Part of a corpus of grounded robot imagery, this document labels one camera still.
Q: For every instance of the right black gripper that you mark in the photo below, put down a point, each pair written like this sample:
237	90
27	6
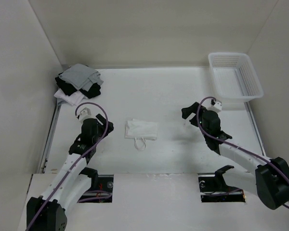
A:
186	111

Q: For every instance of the grey folded tank top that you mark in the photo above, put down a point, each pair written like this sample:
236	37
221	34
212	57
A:
81	77

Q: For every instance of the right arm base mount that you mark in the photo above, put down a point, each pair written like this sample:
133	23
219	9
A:
213	187

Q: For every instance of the white folded tank top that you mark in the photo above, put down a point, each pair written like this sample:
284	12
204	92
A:
73	99

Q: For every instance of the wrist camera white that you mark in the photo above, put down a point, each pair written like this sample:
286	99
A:
215	106
84	114

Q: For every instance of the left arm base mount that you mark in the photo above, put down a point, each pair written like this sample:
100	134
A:
100	191

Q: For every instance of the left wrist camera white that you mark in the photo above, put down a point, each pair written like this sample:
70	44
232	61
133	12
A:
84	114

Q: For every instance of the black folded tank top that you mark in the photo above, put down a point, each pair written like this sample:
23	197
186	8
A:
68	89

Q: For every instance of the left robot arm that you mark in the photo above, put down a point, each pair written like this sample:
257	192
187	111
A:
49	211

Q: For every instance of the white plastic basket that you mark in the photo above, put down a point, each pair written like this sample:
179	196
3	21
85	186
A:
233	77

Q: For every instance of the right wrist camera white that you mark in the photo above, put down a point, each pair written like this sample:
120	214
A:
215	106

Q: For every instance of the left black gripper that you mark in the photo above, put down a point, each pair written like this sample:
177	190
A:
100	119

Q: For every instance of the white tank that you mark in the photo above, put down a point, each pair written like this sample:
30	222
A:
73	99
141	131

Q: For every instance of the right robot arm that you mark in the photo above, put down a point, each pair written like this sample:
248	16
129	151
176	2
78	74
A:
264	177

